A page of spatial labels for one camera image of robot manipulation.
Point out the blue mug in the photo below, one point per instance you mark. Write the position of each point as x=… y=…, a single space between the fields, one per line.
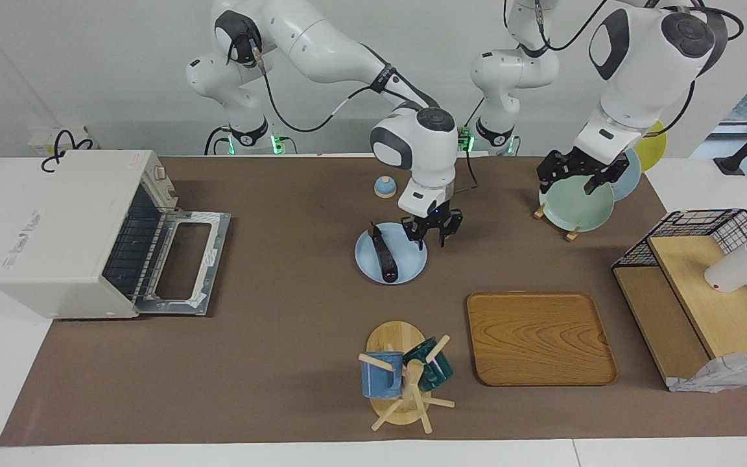
x=380 y=383

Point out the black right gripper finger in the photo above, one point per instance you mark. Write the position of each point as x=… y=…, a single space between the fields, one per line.
x=417 y=239
x=448 y=235

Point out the pale green plate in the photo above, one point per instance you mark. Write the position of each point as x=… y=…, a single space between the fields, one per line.
x=574 y=204

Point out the wooden serving tray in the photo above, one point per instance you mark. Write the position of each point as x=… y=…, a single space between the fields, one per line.
x=542 y=337

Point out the dark green mug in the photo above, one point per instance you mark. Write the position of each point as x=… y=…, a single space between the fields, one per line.
x=435 y=370

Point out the light blue plate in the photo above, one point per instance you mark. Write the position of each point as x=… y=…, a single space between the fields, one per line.
x=629 y=181
x=412 y=259

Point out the glass oven door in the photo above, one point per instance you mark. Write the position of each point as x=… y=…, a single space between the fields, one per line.
x=216 y=259

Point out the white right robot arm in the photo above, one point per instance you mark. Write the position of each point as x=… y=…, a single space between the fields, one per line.
x=321 y=45

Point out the wooden mug tree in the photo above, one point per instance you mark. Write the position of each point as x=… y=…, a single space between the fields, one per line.
x=396 y=337

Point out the wooden shelf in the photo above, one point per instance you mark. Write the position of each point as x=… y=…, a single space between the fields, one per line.
x=717 y=311

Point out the white cup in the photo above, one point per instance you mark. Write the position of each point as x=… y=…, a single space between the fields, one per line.
x=733 y=272

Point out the yellow plate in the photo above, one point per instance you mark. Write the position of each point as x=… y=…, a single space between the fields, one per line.
x=655 y=149

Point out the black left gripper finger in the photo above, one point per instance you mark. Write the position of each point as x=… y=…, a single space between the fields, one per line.
x=597 y=185
x=545 y=176

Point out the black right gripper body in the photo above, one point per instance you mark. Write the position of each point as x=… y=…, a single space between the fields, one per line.
x=432 y=220

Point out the wooden plate rack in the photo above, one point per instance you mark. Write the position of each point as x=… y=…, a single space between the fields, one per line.
x=571 y=235

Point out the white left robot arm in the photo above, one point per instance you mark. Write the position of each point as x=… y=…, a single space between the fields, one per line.
x=646 y=65

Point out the grey white patterned cloth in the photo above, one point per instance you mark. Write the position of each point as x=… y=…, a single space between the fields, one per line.
x=723 y=373

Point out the brown table mat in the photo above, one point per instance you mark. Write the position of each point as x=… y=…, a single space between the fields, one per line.
x=283 y=357

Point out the dark purple eggplant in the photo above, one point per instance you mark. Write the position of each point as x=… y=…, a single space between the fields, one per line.
x=383 y=256

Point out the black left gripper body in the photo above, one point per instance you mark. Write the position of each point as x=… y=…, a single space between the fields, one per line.
x=581 y=163

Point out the beige toaster oven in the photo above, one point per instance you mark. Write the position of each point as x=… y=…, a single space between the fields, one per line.
x=69 y=220

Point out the small blue bell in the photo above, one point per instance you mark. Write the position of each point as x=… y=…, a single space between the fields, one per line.
x=385 y=188

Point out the white power strip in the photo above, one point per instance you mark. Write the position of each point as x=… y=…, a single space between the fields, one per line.
x=39 y=139

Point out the beige oven knob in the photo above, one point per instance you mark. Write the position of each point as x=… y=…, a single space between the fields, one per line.
x=159 y=172
x=170 y=191

